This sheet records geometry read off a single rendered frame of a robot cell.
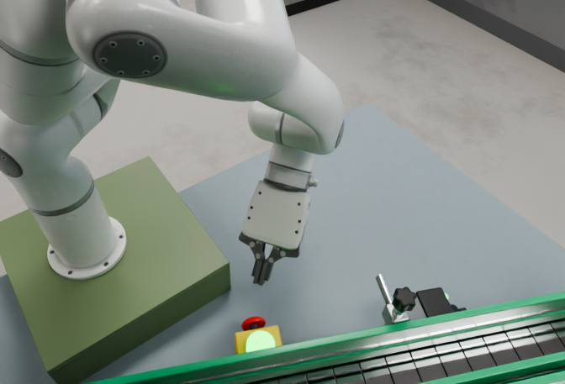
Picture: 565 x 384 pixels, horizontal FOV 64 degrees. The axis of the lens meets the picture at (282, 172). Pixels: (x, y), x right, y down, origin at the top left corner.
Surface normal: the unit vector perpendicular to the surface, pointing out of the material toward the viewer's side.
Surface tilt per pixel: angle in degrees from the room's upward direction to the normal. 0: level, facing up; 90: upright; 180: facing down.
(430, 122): 0
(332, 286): 0
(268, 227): 50
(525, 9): 90
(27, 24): 73
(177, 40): 89
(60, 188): 96
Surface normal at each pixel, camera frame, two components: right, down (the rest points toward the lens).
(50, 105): 0.41, 0.88
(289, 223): -0.07, 0.05
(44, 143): 0.84, 0.14
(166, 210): 0.04, -0.67
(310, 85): 0.54, 0.00
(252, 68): 0.40, 0.76
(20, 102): -0.12, 0.83
